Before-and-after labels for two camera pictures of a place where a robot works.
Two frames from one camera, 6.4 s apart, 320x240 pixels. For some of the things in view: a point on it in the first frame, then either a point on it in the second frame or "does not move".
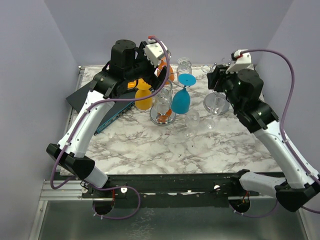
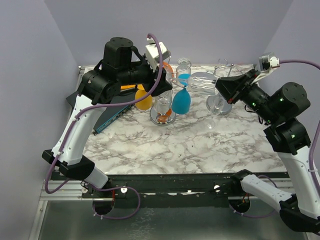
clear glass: x=163 y=101 does not move
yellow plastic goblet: x=144 y=104 does not move
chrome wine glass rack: x=163 y=113 to x=167 y=119
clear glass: x=192 y=120 to x=201 y=83
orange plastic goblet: x=163 y=62 does not move
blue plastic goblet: x=181 y=100 does not move
